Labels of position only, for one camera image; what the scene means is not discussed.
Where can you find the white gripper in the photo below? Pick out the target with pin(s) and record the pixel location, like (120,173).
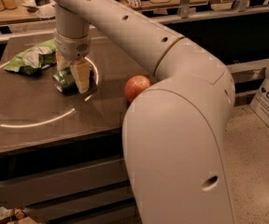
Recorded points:
(71,48)

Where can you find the green soda can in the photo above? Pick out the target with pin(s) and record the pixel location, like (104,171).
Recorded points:
(64,80)

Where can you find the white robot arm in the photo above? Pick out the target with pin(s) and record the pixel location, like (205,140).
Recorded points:
(172,133)

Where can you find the green chip bag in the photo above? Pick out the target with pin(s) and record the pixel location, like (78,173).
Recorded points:
(33,60)

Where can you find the white bowl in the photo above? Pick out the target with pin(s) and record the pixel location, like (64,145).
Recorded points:
(46,12)

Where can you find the red apple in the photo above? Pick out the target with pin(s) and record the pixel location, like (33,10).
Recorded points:
(134,86)

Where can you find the grey drawer cabinet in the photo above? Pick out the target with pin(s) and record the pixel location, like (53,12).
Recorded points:
(60,153)

